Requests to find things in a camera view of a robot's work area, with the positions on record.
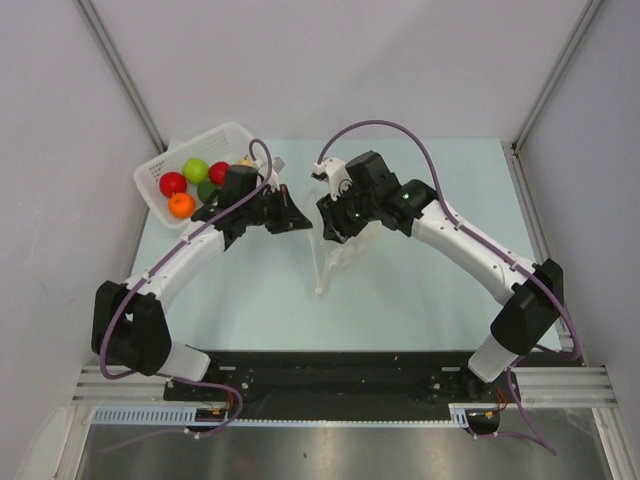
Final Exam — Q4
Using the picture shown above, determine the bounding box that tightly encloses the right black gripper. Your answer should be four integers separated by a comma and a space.
316, 181, 378, 245

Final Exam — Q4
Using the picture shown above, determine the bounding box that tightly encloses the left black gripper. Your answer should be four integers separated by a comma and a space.
241, 184, 311, 235

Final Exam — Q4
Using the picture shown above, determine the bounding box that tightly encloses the clear dotted zip bag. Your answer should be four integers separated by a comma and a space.
302, 187, 386, 297

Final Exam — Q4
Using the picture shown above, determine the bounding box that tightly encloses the yellow pear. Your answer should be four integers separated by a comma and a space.
236, 156, 257, 169

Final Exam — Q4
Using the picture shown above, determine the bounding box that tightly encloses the red apple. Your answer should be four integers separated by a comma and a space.
158, 171, 188, 198
208, 161, 230, 187

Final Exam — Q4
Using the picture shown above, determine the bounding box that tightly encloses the dark green lime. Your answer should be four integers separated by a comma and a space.
196, 180, 221, 204

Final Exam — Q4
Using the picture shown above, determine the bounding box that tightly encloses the white plastic basket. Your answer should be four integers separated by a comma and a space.
133, 122, 254, 230

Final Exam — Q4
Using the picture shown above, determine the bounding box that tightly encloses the light green apple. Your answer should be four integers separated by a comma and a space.
182, 157, 209, 185

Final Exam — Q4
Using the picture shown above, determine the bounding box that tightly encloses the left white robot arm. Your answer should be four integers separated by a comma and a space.
91, 166, 312, 400

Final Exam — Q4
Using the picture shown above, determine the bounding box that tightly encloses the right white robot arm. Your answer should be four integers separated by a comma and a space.
312, 151, 563, 401

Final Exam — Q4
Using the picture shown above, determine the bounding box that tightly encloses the orange fruit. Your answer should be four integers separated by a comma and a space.
168, 192, 196, 219

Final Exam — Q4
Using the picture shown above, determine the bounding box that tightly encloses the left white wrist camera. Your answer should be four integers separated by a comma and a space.
253, 156, 285, 190

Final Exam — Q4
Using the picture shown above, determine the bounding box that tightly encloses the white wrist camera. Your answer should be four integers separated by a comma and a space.
253, 156, 285, 190
311, 157, 352, 201

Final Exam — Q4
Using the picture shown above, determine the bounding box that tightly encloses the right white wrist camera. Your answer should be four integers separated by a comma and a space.
311, 157, 352, 201

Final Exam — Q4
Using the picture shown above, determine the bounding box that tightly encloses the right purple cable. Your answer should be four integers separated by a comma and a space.
313, 118, 584, 456

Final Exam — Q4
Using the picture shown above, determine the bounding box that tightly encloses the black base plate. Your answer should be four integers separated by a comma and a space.
163, 351, 517, 422

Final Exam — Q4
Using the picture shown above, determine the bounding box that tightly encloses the white slotted cable duct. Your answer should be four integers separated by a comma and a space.
92, 406, 469, 428

